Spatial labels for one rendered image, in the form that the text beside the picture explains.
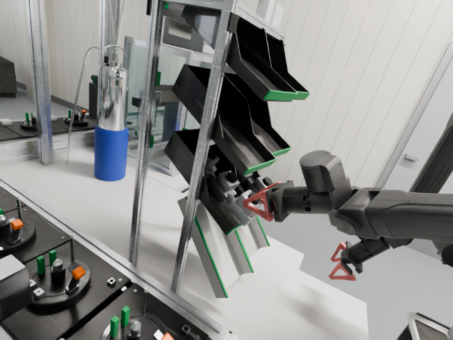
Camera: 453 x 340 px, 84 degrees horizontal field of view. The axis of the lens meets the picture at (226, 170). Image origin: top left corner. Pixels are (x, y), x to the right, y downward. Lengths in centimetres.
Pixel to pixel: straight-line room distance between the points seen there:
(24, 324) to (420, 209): 76
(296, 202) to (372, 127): 290
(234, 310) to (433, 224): 65
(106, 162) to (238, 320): 95
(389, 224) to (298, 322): 60
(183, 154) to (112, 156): 78
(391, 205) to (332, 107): 296
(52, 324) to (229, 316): 46
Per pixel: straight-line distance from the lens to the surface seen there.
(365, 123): 338
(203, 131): 55
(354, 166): 348
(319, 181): 48
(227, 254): 79
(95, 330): 71
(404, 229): 45
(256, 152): 64
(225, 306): 91
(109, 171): 142
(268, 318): 93
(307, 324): 98
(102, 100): 133
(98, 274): 81
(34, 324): 75
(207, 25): 60
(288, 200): 54
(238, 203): 60
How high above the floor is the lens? 156
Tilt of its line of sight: 23 degrees down
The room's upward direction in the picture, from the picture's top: 14 degrees clockwise
